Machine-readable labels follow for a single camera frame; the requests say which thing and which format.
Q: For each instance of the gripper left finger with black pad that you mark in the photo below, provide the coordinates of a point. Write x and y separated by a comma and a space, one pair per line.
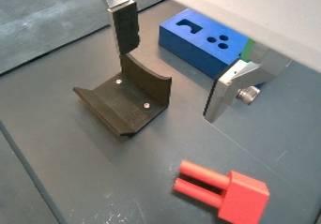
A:
123, 21

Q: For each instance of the red three prong object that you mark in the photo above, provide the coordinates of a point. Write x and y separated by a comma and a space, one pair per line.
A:
244, 195

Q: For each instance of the black curved fixture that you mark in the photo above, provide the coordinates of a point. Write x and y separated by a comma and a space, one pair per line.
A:
129, 99

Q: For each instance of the blue foam hole board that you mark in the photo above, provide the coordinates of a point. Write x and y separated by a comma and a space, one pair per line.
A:
203, 42

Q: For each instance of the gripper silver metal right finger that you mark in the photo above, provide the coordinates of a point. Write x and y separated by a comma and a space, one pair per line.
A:
236, 82

